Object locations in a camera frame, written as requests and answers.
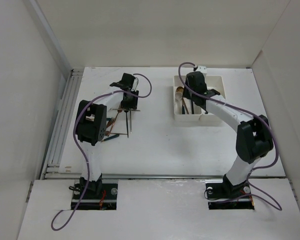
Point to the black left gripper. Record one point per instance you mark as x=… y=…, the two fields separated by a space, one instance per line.
x=132 y=105

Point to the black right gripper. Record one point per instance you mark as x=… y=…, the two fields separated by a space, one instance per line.
x=186 y=94

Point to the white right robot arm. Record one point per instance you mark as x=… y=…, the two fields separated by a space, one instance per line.
x=253 y=138

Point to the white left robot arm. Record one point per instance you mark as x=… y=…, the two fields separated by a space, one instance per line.
x=91 y=123

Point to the rose gold fork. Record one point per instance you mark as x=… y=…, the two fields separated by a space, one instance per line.
x=111 y=128

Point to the white plastic fork bin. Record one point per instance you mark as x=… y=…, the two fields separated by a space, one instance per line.
x=208 y=119

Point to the copper brown fork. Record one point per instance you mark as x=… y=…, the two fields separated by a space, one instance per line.
x=110 y=122

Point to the white plastic spoon bin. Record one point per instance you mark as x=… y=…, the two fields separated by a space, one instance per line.
x=178 y=116

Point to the black handled silver fork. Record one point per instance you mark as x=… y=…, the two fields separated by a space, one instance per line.
x=127 y=123

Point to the green handled gold spoon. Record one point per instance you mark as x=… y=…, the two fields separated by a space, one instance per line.
x=114 y=136

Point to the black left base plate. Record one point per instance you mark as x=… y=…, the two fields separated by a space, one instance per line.
x=105 y=199

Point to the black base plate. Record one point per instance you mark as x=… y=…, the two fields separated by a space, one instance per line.
x=221 y=196
x=105 y=199

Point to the aluminium side rail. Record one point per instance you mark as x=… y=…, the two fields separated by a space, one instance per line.
x=65 y=108

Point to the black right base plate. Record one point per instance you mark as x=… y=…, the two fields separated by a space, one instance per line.
x=221 y=196

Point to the aluminium front rail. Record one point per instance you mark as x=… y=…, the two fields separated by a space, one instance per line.
x=63 y=176

